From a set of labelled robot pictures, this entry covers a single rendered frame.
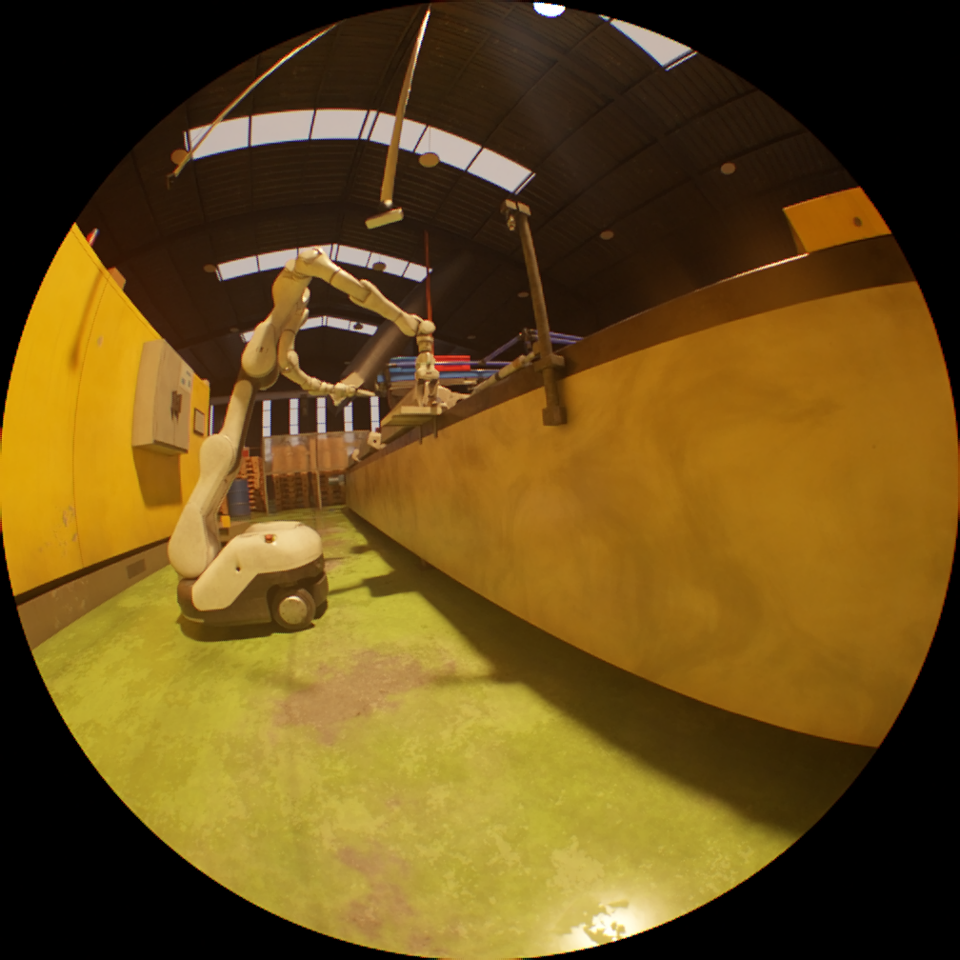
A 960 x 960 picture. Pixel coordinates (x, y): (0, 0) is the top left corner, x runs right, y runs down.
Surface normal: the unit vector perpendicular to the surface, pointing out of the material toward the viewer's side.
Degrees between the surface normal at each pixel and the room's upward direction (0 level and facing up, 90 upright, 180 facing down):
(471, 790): 0
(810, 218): 90
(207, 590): 90
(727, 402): 90
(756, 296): 90
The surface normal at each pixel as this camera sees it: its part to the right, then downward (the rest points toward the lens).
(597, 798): -0.08, -1.00
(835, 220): -0.87, 0.08
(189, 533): 0.53, -0.03
